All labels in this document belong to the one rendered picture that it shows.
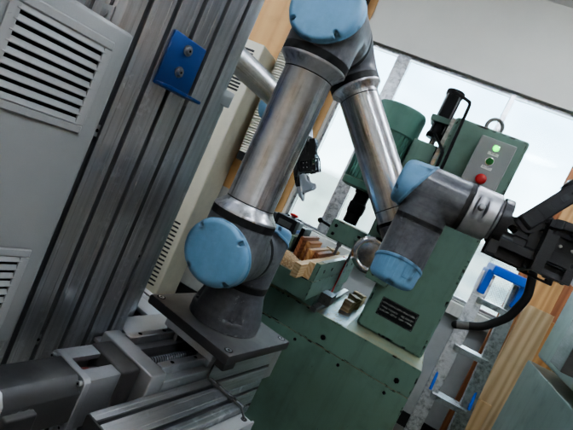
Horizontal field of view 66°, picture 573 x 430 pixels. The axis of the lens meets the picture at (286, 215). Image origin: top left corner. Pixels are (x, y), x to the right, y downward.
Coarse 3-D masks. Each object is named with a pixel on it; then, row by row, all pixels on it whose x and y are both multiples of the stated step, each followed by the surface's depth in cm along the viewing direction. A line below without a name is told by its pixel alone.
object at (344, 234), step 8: (336, 224) 152; (344, 224) 152; (328, 232) 153; (336, 232) 152; (344, 232) 151; (352, 232) 151; (360, 232) 150; (336, 240) 152; (344, 240) 151; (352, 240) 150
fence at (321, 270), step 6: (318, 264) 122; (324, 264) 126; (330, 264) 134; (336, 264) 143; (342, 264) 153; (348, 264) 165; (318, 270) 122; (324, 270) 129; (330, 270) 138; (336, 270) 148; (312, 276) 123; (318, 276) 126; (324, 276) 134
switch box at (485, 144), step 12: (480, 144) 126; (492, 144) 125; (504, 144) 124; (480, 156) 126; (492, 156) 125; (504, 156) 124; (468, 168) 127; (480, 168) 126; (492, 168) 125; (504, 168) 124; (468, 180) 127; (492, 180) 125
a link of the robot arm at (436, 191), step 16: (416, 160) 67; (400, 176) 66; (416, 176) 65; (432, 176) 65; (448, 176) 65; (400, 192) 66; (416, 192) 65; (432, 192) 64; (448, 192) 64; (464, 192) 64; (400, 208) 68; (416, 208) 65; (432, 208) 65; (448, 208) 64; (464, 208) 63; (432, 224) 65; (448, 224) 66
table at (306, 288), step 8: (280, 264) 126; (280, 272) 126; (288, 272) 125; (344, 272) 165; (272, 280) 126; (280, 280) 126; (288, 280) 125; (296, 280) 124; (304, 280) 123; (320, 280) 130; (328, 280) 143; (336, 280) 156; (344, 280) 174; (288, 288) 125; (296, 288) 124; (304, 288) 123; (312, 288) 126; (320, 288) 136; (328, 288) 150; (296, 296) 124; (304, 296) 123; (312, 296) 131
